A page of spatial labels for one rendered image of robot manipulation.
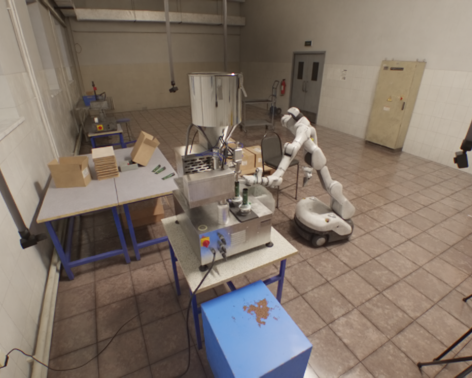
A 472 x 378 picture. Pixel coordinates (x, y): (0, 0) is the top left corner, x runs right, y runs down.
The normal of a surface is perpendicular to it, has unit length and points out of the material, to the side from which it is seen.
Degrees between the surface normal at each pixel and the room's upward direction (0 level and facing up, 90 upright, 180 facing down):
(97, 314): 0
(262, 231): 90
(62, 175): 90
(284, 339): 0
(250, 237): 90
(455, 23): 90
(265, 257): 0
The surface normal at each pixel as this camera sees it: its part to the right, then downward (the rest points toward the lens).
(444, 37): -0.89, 0.21
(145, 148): 0.45, 0.41
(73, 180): 0.12, 0.46
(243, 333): 0.00, -0.89
